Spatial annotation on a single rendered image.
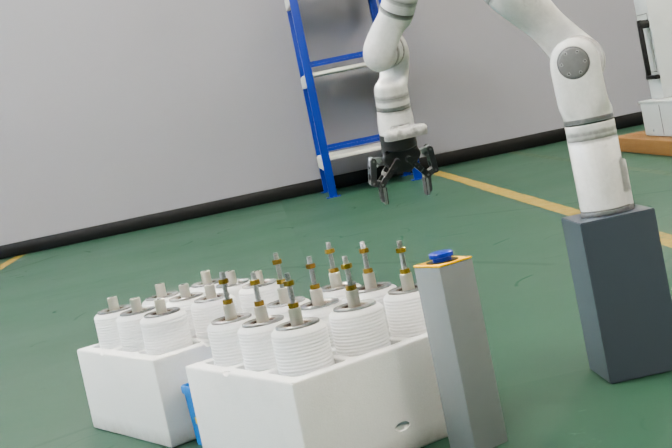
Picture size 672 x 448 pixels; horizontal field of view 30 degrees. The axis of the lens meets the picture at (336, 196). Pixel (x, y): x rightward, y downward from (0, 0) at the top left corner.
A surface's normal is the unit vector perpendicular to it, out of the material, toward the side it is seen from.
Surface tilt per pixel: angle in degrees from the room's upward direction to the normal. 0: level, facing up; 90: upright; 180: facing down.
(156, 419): 90
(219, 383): 90
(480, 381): 90
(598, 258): 90
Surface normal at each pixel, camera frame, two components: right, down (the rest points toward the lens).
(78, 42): 0.07, 0.07
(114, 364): -0.81, 0.21
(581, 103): -0.32, 0.14
